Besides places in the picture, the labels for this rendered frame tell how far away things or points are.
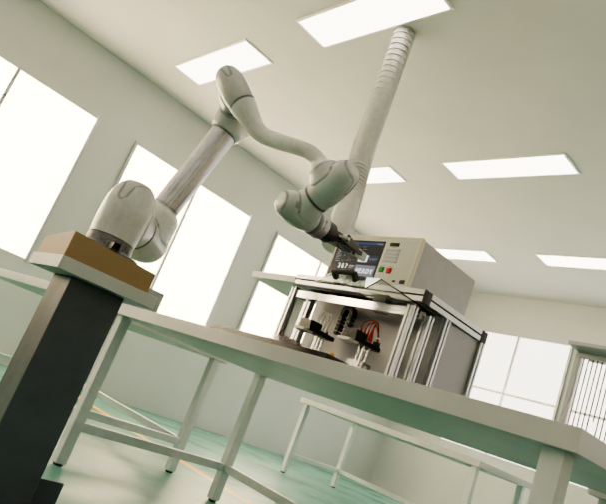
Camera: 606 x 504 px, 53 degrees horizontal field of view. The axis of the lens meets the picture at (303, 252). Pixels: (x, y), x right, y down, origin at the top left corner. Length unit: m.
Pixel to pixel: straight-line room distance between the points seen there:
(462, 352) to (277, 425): 6.23
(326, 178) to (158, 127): 5.26
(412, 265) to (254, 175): 5.63
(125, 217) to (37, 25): 4.89
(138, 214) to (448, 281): 1.18
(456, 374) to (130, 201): 1.31
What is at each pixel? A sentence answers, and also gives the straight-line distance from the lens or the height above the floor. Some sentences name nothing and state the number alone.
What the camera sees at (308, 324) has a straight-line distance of 2.33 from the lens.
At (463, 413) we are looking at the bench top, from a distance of 1.46.
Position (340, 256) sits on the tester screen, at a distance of 2.49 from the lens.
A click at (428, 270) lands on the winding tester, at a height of 1.23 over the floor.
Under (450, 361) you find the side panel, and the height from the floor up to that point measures 0.94.
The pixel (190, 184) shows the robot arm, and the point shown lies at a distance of 2.27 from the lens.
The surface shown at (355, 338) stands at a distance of 2.15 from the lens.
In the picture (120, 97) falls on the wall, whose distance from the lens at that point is 6.92.
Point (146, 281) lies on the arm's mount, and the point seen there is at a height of 0.78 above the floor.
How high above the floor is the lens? 0.57
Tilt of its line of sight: 14 degrees up
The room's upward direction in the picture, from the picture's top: 21 degrees clockwise
